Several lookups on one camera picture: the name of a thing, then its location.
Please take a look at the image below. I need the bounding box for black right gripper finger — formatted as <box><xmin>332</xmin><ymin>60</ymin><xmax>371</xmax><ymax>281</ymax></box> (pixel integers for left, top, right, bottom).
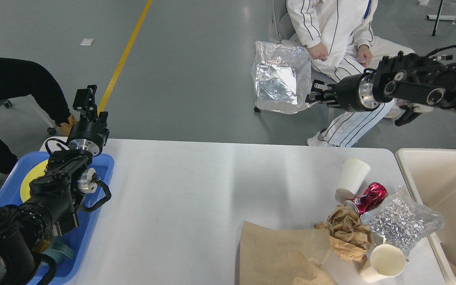
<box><xmin>311</xmin><ymin>80</ymin><xmax>336</xmax><ymax>95</ymax></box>
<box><xmin>305</xmin><ymin>95</ymin><xmax>341</xmax><ymax>109</ymax></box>

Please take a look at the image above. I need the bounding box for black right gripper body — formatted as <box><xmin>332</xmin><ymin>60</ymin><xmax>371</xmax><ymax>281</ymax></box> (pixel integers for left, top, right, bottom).
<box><xmin>333</xmin><ymin>73</ymin><xmax>382</xmax><ymax>112</ymax></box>

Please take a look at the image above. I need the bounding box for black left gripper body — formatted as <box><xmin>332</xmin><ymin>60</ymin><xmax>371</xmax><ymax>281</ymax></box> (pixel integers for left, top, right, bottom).
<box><xmin>66</xmin><ymin>120</ymin><xmax>109</xmax><ymax>157</ymax></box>

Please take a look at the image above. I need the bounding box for aluminium foil tray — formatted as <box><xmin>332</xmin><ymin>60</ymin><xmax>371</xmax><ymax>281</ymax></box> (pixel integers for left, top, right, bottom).
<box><xmin>251</xmin><ymin>40</ymin><xmax>313</xmax><ymax>115</ymax></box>

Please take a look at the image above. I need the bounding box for yellow plastic plate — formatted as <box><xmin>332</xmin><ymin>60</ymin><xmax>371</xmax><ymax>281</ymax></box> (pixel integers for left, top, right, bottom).
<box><xmin>19</xmin><ymin>160</ymin><xmax>48</xmax><ymax>202</ymax></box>

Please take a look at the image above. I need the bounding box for white paper cup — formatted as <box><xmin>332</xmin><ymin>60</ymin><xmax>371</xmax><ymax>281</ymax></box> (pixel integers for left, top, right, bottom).
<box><xmin>336</xmin><ymin>158</ymin><xmax>371</xmax><ymax>201</ymax></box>

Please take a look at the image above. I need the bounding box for dark teal mug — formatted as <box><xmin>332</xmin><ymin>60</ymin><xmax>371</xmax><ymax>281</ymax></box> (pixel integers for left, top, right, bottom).
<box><xmin>43</xmin><ymin>236</ymin><xmax>76</xmax><ymax>264</ymax></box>

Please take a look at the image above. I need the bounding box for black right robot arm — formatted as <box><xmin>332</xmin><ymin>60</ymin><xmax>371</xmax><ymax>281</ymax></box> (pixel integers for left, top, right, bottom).
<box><xmin>305</xmin><ymin>45</ymin><xmax>456</xmax><ymax>126</ymax></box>

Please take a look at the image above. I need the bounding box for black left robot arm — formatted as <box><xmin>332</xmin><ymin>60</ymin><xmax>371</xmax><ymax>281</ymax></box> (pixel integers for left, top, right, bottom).
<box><xmin>0</xmin><ymin>85</ymin><xmax>112</xmax><ymax>285</ymax></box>

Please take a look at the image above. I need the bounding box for tan work boot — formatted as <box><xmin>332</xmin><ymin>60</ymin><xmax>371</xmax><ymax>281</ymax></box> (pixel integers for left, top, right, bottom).
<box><xmin>57</xmin><ymin>114</ymin><xmax>78</xmax><ymax>137</ymax></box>

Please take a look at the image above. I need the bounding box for person in white tracksuit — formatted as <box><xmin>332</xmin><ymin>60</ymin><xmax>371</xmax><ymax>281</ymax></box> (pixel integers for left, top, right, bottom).
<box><xmin>286</xmin><ymin>0</ymin><xmax>413</xmax><ymax>147</ymax></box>

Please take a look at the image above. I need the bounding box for white paper scrap on floor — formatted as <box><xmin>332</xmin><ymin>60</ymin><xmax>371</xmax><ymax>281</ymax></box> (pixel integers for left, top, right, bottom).
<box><xmin>79</xmin><ymin>38</ymin><xmax>95</xmax><ymax>46</ymax></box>

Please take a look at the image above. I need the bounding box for person in black trousers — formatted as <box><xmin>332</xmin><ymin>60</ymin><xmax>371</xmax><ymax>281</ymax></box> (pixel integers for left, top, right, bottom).
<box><xmin>0</xmin><ymin>58</ymin><xmax>71</xmax><ymax>175</ymax></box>

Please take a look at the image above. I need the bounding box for red round object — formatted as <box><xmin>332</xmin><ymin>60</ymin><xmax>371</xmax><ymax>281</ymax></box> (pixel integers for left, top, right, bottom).
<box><xmin>344</xmin><ymin>182</ymin><xmax>388</xmax><ymax>215</ymax></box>

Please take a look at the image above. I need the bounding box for beige plastic bin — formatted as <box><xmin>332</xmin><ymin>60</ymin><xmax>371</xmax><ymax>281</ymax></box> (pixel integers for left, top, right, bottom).
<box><xmin>396</xmin><ymin>148</ymin><xmax>456</xmax><ymax>285</ymax></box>

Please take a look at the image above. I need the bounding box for clear plastic wrapper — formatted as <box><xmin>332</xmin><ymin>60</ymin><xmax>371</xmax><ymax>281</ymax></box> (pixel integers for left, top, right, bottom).
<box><xmin>360</xmin><ymin>186</ymin><xmax>445</xmax><ymax>258</ymax></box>

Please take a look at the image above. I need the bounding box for crumpled brown paper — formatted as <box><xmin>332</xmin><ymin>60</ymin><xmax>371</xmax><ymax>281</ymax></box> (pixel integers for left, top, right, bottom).
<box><xmin>314</xmin><ymin>205</ymin><xmax>373</xmax><ymax>264</ymax></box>

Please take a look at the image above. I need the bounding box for blue plastic tray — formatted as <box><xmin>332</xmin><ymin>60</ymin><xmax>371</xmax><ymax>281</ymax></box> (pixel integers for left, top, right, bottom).
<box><xmin>0</xmin><ymin>152</ymin><xmax>114</xmax><ymax>285</ymax></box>

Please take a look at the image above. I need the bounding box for white cup lower right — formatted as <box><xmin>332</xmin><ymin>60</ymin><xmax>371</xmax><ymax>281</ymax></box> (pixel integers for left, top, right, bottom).
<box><xmin>359</xmin><ymin>245</ymin><xmax>407</xmax><ymax>283</ymax></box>

